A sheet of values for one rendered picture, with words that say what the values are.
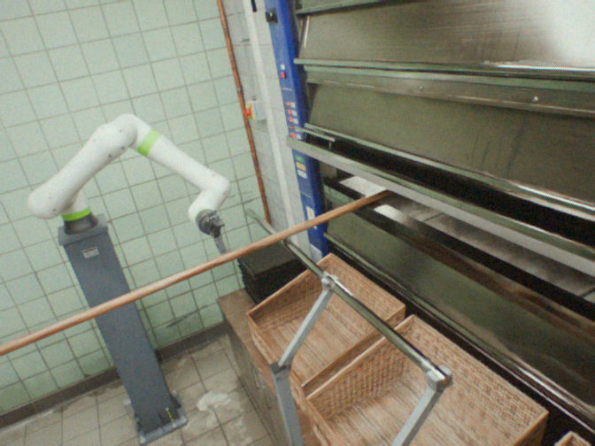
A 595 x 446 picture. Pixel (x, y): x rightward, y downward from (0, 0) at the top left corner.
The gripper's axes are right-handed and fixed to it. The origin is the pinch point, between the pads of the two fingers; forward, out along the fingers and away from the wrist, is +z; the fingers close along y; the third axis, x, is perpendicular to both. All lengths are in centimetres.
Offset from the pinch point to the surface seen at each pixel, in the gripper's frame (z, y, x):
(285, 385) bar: 46, 31, 2
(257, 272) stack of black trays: -35, 37, -18
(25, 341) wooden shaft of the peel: 17, 1, 67
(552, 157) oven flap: 88, -34, -55
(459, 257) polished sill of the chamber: 59, 3, -55
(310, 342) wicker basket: -2, 61, -25
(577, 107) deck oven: 93, -45, -56
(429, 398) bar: 93, 7, -16
